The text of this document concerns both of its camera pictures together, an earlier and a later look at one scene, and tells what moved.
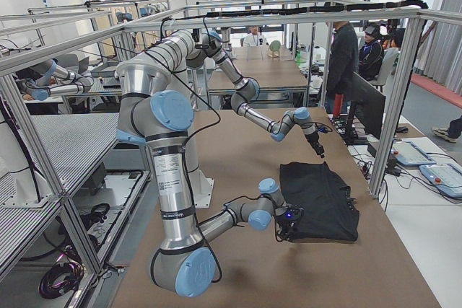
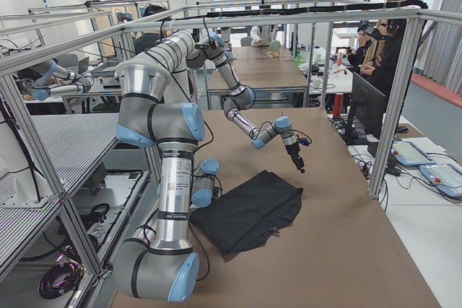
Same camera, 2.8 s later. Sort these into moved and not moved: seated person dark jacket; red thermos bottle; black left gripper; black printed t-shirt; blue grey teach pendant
Moved: seated person dark jacket; black left gripper; black printed t-shirt
Not moved: blue grey teach pendant; red thermos bottle
